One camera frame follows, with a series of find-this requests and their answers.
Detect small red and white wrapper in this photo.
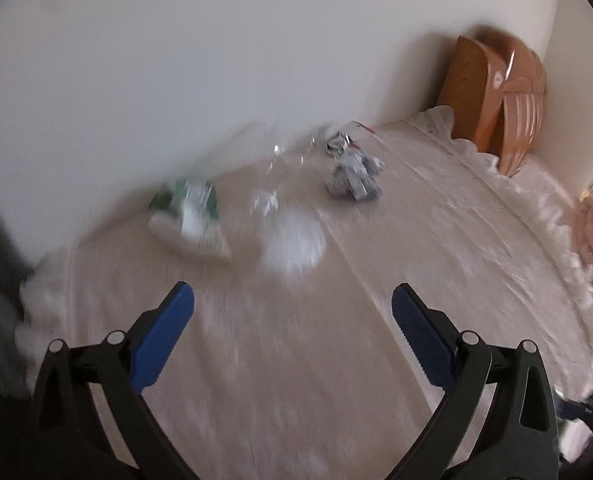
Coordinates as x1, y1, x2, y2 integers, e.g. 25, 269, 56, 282
321, 121, 377, 153

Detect green and white carton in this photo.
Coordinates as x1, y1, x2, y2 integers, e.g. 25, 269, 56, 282
147, 178, 232, 261

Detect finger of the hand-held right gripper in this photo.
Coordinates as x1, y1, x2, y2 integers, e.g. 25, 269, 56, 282
557, 387, 593, 426

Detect pink bed sheet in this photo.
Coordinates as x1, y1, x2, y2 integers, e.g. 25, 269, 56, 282
514, 152, 585, 211

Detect clear plastic bag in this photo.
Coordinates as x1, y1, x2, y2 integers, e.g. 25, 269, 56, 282
216, 125, 327, 276

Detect grey socks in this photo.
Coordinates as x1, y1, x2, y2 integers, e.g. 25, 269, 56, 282
325, 149, 385, 204

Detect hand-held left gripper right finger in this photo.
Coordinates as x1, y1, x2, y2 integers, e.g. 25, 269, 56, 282
384, 282, 560, 480

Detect wooden bed headboard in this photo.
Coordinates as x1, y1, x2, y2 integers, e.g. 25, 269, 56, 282
437, 27, 548, 178

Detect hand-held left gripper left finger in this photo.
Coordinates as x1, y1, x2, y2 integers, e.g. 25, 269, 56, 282
32, 281, 200, 480

